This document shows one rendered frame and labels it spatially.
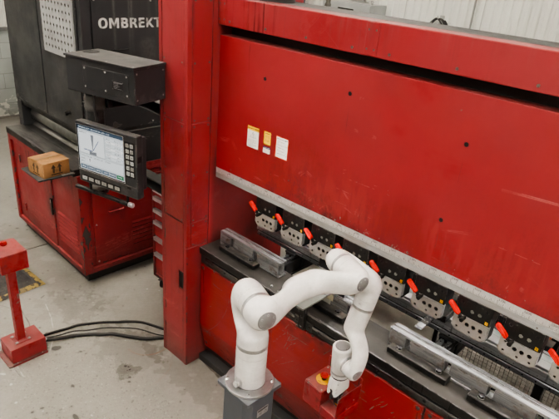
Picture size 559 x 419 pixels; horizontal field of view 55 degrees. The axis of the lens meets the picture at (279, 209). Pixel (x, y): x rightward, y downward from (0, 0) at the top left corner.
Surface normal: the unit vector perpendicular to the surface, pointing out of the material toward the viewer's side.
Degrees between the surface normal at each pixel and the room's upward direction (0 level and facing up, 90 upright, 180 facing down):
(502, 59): 90
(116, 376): 0
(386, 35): 90
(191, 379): 0
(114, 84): 90
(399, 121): 90
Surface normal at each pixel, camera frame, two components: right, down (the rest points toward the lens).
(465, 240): -0.69, 0.26
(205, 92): 0.72, 0.35
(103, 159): -0.50, 0.33
